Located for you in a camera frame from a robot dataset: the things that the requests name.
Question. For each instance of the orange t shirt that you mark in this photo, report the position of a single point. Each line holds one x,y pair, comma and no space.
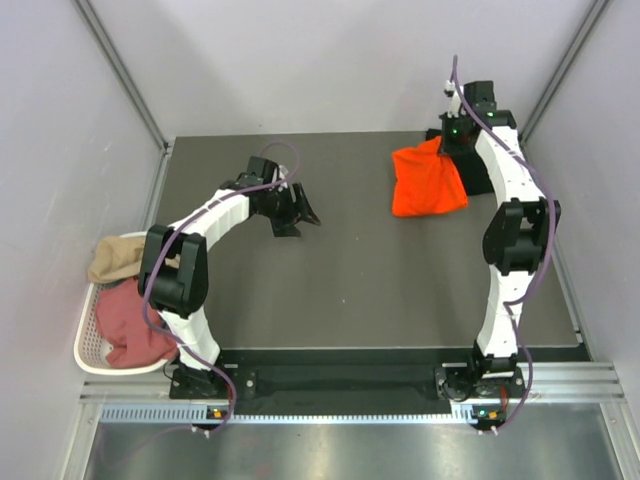
427,182

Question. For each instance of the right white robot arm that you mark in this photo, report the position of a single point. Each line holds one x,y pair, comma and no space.
516,242

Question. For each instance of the folded black t shirt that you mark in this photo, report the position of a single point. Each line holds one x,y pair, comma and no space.
471,168

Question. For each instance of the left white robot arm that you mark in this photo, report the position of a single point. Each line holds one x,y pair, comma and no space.
173,281

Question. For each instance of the white laundry basket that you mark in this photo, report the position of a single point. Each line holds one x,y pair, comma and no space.
91,349

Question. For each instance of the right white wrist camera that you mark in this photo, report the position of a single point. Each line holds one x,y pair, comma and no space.
455,107

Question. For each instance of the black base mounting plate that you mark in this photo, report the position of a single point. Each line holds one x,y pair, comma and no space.
343,381

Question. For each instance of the pink t shirt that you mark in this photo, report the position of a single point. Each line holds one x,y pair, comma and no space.
120,322

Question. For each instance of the beige t shirt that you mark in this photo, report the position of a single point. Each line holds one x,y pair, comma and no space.
116,258

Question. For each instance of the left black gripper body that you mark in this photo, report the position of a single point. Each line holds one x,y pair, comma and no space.
280,209

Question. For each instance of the slotted cable duct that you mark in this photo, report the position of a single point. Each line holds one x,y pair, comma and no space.
210,415

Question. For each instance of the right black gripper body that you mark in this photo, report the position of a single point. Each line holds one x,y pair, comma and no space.
452,130

